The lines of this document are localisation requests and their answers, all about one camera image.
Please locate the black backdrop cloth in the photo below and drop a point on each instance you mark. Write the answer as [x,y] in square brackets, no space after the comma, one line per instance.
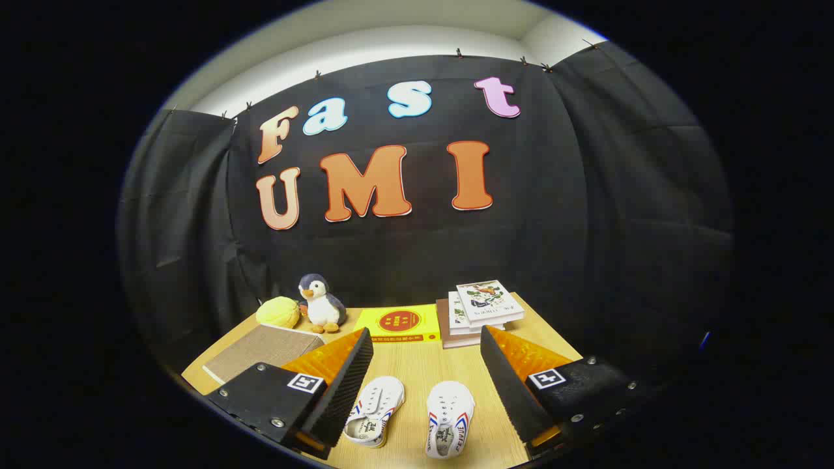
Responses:
[554,228]

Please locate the penguin plush toy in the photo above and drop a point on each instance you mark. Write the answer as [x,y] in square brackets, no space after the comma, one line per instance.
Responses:
[319,309]

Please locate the yellow round plush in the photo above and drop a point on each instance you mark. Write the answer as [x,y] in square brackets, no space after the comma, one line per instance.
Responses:
[277,312]

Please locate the white canvas shoe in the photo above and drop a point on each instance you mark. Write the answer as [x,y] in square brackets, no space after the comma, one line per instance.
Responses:
[451,404]
[378,400]

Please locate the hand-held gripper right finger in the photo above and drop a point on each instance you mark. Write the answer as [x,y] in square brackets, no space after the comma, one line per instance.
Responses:
[505,384]

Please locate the yellow book with red circle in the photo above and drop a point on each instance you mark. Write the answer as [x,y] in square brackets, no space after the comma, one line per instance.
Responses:
[427,319]

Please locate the brown fabric storage box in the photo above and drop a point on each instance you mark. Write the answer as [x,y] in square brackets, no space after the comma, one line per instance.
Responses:
[260,348]

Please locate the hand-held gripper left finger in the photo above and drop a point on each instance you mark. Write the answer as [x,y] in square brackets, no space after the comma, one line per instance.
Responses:
[345,391]

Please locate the white book with green print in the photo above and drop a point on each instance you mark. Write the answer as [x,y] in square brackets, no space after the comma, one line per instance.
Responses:
[456,316]

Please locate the white illustrated book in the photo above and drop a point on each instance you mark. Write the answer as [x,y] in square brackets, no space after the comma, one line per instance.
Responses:
[488,301]

